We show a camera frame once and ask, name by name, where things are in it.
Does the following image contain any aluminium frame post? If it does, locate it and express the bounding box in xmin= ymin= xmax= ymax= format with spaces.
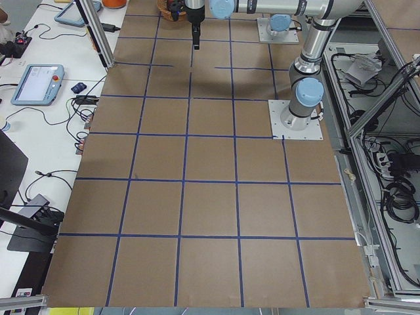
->
xmin=75 ymin=0 xmax=115 ymax=69

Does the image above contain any black power adapter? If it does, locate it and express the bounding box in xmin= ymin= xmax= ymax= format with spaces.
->
xmin=101 ymin=23 xmax=121 ymax=33

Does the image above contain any black electronics board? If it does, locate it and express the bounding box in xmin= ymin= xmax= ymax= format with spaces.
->
xmin=10 ymin=31 xmax=32 ymax=58

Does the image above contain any orange object on desk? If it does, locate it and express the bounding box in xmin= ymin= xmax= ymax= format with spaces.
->
xmin=102 ymin=0 xmax=127 ymax=9

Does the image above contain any black monitor stand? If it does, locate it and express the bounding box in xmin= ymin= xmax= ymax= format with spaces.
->
xmin=1 ymin=133 xmax=64 ymax=253

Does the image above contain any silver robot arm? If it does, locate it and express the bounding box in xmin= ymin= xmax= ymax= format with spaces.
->
xmin=208 ymin=0 xmax=362 ymax=131
xmin=266 ymin=14 xmax=302 ymax=37

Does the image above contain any near teach pendant tablet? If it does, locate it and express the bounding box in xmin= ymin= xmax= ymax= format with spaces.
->
xmin=10 ymin=64 xmax=65 ymax=106

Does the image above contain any small dark blue pouch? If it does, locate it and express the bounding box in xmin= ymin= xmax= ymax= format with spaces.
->
xmin=71 ymin=82 xmax=87 ymax=95

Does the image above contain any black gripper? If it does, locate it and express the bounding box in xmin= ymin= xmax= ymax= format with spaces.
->
xmin=184 ymin=0 xmax=205 ymax=50

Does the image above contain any teach pendant tablet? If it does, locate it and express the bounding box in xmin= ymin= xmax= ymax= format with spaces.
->
xmin=54 ymin=1 xmax=102 ymax=28
xmin=10 ymin=64 xmax=65 ymax=106

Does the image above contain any white power strip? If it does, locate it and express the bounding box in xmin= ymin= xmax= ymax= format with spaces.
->
xmin=375 ymin=152 xmax=390 ymax=171

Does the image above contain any grey usb hub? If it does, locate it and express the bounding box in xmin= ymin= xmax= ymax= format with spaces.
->
xmin=20 ymin=194 xmax=49 ymax=218

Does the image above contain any woven wicker basket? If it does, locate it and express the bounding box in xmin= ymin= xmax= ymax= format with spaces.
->
xmin=157 ymin=0 xmax=186 ymax=22

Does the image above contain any far teach pendant tablet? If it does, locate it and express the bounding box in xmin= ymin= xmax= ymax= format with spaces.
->
xmin=54 ymin=1 xmax=102 ymax=28

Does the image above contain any aluminium cabinet frame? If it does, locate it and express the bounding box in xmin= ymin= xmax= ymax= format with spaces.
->
xmin=324 ymin=1 xmax=419 ymax=314

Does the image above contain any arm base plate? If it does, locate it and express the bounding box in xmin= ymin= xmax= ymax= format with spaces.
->
xmin=257 ymin=14 xmax=299 ymax=45
xmin=268 ymin=100 xmax=324 ymax=140

